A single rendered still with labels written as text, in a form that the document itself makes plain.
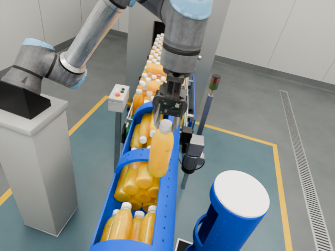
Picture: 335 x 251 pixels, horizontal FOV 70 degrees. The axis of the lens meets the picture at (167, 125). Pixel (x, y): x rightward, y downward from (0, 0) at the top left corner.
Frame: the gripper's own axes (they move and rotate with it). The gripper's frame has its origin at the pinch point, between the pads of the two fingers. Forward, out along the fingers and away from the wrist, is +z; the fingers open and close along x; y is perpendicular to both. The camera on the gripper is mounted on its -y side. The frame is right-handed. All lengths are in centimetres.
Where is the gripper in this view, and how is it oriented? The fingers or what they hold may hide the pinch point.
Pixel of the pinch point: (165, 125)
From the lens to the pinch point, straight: 72.5
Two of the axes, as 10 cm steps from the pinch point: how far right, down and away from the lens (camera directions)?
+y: -1.0, 6.0, -8.0
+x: 9.8, 1.9, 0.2
